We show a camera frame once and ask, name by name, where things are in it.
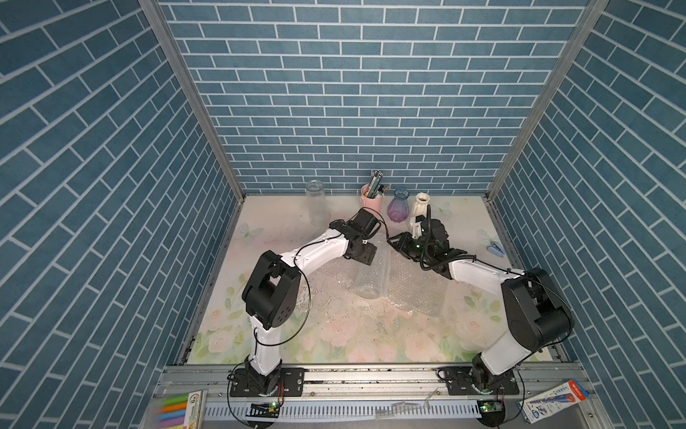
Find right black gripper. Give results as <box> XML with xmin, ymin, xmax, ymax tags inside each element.
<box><xmin>387</xmin><ymin>233</ymin><xmax>433</xmax><ymax>265</ymax></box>

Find cream ribbed cylinder vase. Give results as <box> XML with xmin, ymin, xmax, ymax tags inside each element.
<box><xmin>408</xmin><ymin>192</ymin><xmax>431</xmax><ymax>239</ymax></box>

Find purple vase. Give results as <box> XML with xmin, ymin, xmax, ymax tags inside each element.
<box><xmin>387</xmin><ymin>188</ymin><xmax>410</xmax><ymax>223</ymax></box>

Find clear ribbed glass vase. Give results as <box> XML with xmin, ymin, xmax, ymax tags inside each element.
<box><xmin>305</xmin><ymin>180</ymin><xmax>330</xmax><ymax>229</ymax></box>

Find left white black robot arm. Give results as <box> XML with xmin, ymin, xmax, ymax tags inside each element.
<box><xmin>229</xmin><ymin>207</ymin><xmax>387</xmax><ymax>397</ymax></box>

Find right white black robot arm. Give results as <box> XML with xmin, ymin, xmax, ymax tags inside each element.
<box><xmin>387</xmin><ymin>208</ymin><xmax>575</xmax><ymax>393</ymax></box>

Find pink pen cup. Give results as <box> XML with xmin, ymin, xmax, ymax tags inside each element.
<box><xmin>360</xmin><ymin>184</ymin><xmax>384</xmax><ymax>214</ymax></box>

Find pens in cup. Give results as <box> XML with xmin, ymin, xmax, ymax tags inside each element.
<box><xmin>363</xmin><ymin>170</ymin><xmax>388</xmax><ymax>199</ymax></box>

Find small blue white object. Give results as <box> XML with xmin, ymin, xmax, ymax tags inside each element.
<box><xmin>487</xmin><ymin>241</ymin><xmax>507</xmax><ymax>257</ymax></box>

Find white red blue box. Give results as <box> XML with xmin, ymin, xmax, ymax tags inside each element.
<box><xmin>519</xmin><ymin>380</ymin><xmax>590</xmax><ymax>425</ymax></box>

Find white slotted cable duct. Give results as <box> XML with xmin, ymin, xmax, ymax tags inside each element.
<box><xmin>205</xmin><ymin>400</ymin><xmax>482</xmax><ymax>424</ymax></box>

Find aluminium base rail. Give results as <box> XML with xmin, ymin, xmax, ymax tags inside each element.
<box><xmin>142</xmin><ymin>362</ymin><xmax>611</xmax><ymax>428</ymax></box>

